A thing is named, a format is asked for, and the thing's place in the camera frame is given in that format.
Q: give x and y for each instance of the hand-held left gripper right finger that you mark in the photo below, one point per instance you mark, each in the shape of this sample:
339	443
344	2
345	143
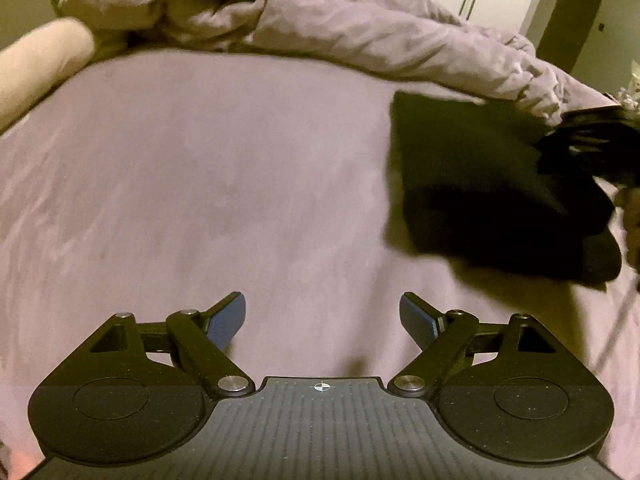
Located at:
417	317

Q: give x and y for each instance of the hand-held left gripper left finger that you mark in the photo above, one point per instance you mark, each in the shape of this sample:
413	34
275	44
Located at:
231	321

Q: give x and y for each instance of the black garment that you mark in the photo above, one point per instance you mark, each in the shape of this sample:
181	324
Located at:
480	185

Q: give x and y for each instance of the white floral object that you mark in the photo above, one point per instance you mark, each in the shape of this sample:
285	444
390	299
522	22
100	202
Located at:
631	91

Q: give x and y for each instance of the purple bed sheet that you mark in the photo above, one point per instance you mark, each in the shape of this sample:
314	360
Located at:
200	185

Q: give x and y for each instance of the purple duvet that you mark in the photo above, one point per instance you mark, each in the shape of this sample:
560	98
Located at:
360	25

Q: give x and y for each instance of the pink pillow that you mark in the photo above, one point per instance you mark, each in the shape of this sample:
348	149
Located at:
40	70

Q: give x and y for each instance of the dark door frame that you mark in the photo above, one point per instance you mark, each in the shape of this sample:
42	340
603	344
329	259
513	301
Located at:
570	10

